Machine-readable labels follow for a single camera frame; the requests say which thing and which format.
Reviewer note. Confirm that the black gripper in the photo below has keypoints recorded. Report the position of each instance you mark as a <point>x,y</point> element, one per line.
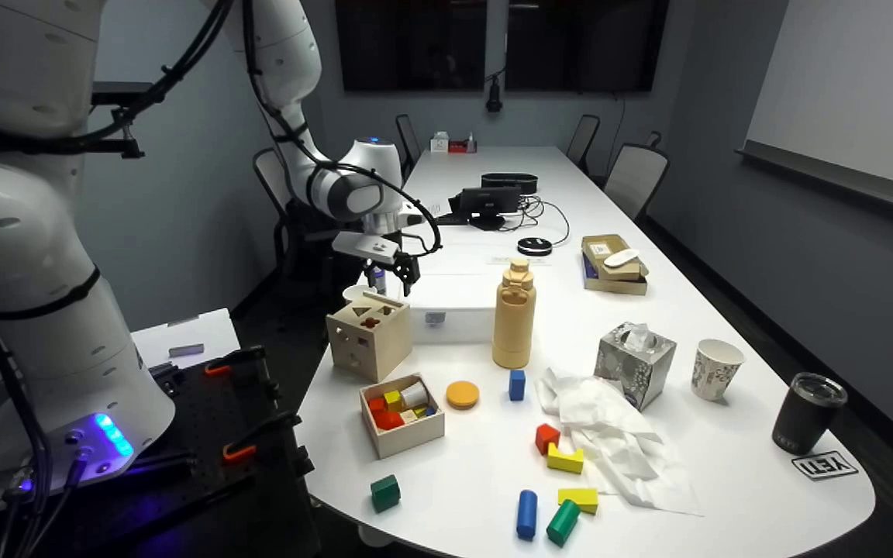
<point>406,268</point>

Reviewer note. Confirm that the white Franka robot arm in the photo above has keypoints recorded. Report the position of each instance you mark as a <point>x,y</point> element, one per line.
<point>15,238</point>

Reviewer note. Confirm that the flat white box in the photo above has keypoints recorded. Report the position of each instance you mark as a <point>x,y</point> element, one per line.
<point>452,298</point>

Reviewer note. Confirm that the wooden shape sorter box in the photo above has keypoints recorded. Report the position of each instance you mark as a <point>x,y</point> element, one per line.
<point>370,336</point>

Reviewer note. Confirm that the small yellow wooden block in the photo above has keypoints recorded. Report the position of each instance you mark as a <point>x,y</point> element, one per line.
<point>392,394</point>

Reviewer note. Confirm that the red wooden block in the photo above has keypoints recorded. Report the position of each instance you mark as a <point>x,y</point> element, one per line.
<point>547,438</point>
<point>387,417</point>

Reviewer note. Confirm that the small white box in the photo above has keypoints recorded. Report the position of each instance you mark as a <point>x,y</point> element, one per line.
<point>439,144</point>

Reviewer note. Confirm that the black box device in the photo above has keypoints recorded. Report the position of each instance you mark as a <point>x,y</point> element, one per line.
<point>509,180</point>

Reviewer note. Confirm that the wooden block tray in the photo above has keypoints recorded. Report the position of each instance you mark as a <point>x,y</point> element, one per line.
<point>406,437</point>

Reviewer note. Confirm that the small red box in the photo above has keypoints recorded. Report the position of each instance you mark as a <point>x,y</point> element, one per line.
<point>463,147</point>

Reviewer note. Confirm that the short blue cylinder block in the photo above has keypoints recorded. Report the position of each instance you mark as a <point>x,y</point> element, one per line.
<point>517,386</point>

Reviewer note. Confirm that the short green wooden block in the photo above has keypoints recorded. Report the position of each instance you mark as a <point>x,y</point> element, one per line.
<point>387,490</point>

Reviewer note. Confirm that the yellow rectangular wooden block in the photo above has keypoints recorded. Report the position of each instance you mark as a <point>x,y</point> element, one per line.
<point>565,461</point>
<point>579,500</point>

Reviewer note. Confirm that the marble pattern tissue box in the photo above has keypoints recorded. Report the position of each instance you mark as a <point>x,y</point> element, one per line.
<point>634,362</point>

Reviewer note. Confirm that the long blue cylinder block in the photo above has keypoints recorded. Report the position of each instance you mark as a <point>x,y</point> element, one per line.
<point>526,514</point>

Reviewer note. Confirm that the long green wooden block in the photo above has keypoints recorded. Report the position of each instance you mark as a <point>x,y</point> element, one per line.
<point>563,523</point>

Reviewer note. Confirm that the purple spray bottle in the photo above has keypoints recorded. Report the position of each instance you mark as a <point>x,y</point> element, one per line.
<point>376,282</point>

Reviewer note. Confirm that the black backpack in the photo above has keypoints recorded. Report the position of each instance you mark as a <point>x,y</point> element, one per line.
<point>308,234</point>

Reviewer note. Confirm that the white wooden cylinder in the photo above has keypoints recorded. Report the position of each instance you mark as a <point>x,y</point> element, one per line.
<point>418,394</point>

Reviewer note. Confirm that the black laptop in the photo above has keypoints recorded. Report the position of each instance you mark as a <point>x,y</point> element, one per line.
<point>483,205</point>

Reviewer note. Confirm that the tan plastic bottle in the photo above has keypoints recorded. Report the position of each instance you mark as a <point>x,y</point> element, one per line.
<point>512,314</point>

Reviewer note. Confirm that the orange wooden disc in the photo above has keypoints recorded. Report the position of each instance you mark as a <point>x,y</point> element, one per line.
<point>463,394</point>

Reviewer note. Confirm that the black round puck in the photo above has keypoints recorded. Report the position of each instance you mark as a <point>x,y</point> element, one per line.
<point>534,245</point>

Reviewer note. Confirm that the black orange clamp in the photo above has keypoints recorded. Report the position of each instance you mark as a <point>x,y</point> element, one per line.
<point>239,450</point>
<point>217,366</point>

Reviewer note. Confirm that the white oval object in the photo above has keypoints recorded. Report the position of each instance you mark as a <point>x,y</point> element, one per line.
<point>622,259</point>

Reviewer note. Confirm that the white paper board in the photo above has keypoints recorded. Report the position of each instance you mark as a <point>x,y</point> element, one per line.
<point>185,330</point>

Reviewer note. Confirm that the black robot cart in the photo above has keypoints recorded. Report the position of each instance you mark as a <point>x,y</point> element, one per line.
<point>217,414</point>

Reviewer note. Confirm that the grey conference chair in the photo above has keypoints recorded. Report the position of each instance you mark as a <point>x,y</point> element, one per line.
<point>634,179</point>

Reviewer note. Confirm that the crumpled white cloth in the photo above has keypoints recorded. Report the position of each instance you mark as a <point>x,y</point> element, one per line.
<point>618,437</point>

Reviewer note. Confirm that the patterned paper cup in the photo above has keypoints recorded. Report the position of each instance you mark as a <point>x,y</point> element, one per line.
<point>719,371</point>

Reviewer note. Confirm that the dark metal tumbler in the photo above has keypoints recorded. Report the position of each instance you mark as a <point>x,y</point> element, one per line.
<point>808,412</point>

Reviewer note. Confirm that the black white label tag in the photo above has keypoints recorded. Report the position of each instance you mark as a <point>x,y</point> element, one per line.
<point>824,463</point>

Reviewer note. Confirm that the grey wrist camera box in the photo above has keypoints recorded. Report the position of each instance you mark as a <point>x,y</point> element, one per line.
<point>363,245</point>

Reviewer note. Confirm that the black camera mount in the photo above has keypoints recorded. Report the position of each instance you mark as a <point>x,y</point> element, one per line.
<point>117,144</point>

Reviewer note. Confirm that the wall whiteboard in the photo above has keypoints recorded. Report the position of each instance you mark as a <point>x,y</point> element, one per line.
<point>859,81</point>

